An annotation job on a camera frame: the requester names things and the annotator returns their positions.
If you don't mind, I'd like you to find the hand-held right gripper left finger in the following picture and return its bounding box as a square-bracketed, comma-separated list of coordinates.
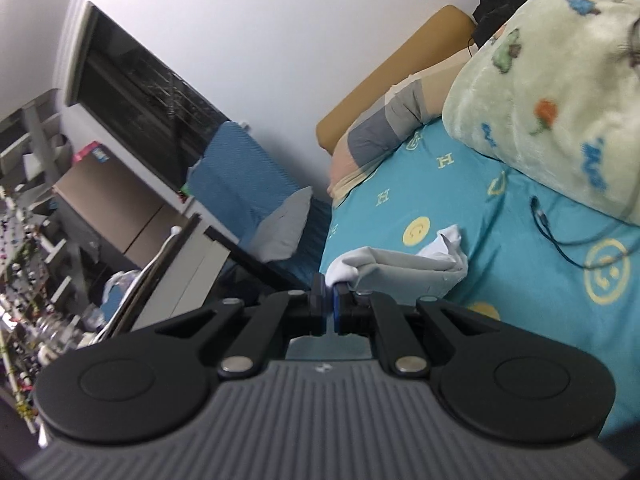
[154, 274, 333, 380]

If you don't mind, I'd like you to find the cream patterned fleece blanket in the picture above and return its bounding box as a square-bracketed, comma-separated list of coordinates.
[442, 0, 640, 225]

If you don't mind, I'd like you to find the grey cloth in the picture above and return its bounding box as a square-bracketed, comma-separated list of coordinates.
[254, 186, 313, 263]

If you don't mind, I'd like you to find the blue chair with cushion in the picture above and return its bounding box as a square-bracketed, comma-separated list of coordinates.
[187, 121, 333, 281]

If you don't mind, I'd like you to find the grey and beige striped pillow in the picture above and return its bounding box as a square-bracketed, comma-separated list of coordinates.
[327, 52, 473, 208]

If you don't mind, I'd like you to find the colourful small box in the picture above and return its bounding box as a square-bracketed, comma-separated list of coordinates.
[72, 141, 112, 165]

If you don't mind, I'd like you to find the brown cardboard box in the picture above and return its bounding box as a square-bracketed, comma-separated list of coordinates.
[53, 157, 176, 268]

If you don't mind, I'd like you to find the white shelf rack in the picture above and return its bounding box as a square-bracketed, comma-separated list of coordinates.
[0, 89, 81, 431]

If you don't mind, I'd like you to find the tan padded headboard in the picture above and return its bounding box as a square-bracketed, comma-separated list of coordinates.
[316, 5, 477, 153]

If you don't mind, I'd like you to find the grey and white garment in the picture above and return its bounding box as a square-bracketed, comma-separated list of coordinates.
[327, 225, 469, 292]

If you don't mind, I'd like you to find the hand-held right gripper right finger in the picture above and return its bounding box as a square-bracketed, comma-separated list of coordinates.
[333, 282, 496, 379]

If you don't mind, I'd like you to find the blue smiley print bed sheet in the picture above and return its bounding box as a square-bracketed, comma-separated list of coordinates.
[320, 116, 640, 441]

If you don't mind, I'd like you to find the black cable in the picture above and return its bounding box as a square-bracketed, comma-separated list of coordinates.
[530, 197, 640, 270]

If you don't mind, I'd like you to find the dark window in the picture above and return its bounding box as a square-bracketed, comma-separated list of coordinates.
[64, 1, 235, 196]

